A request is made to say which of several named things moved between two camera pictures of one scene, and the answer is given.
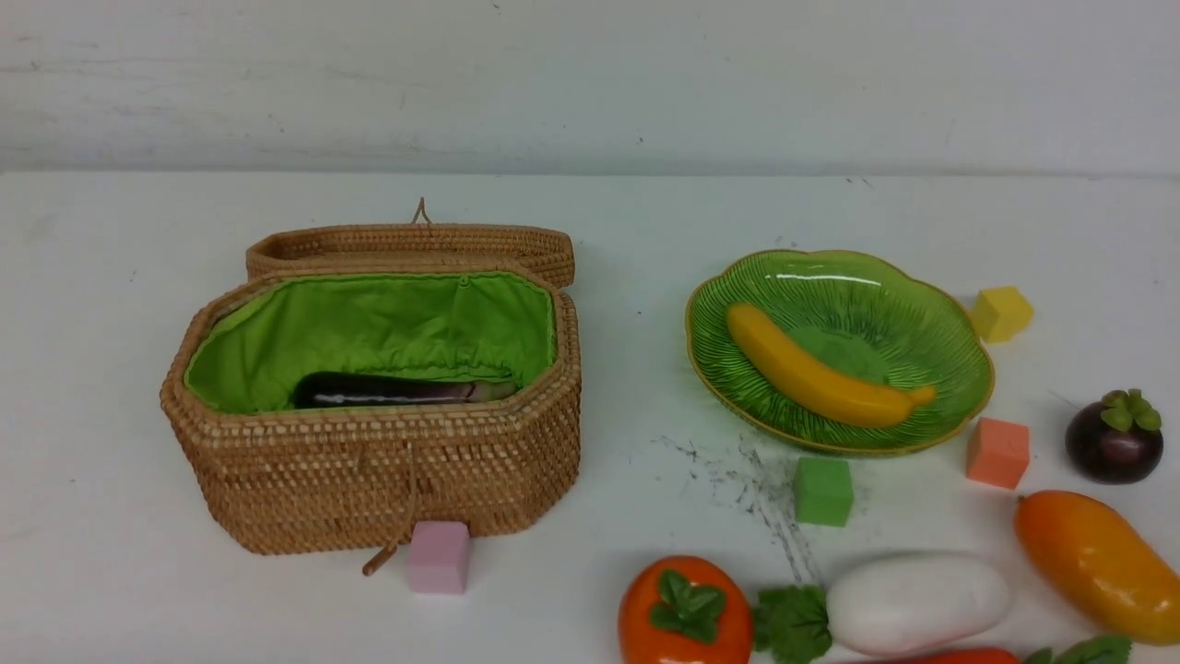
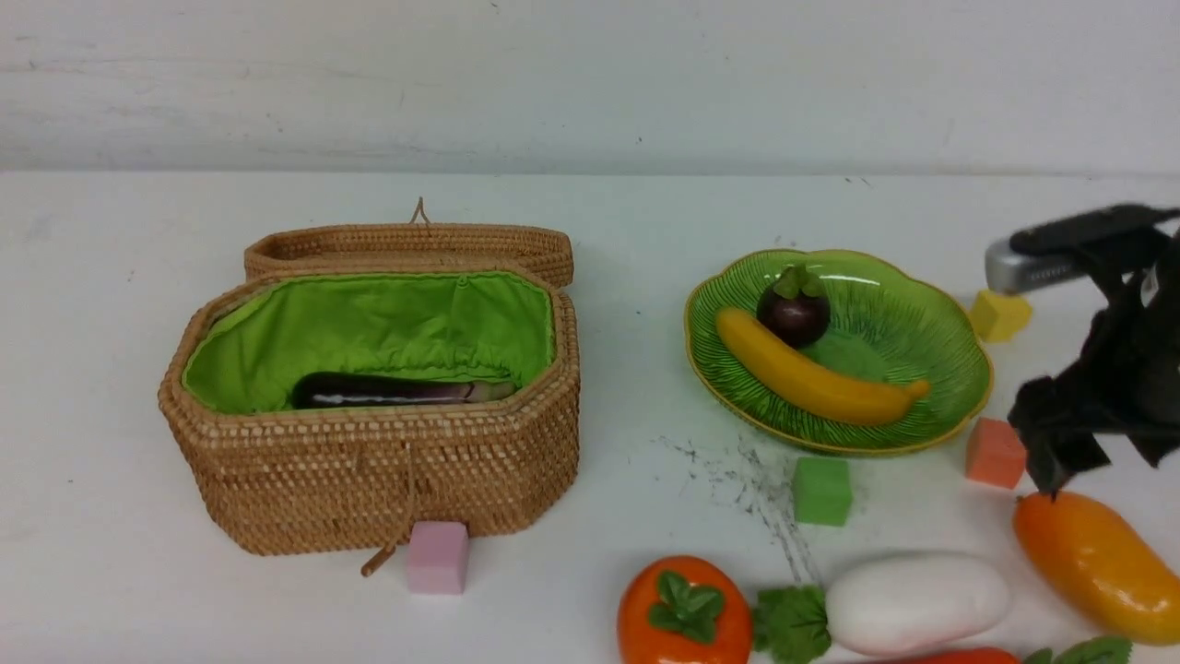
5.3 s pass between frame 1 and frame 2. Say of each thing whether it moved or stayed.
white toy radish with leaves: stayed
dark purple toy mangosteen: moved
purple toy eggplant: stayed
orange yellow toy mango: stayed
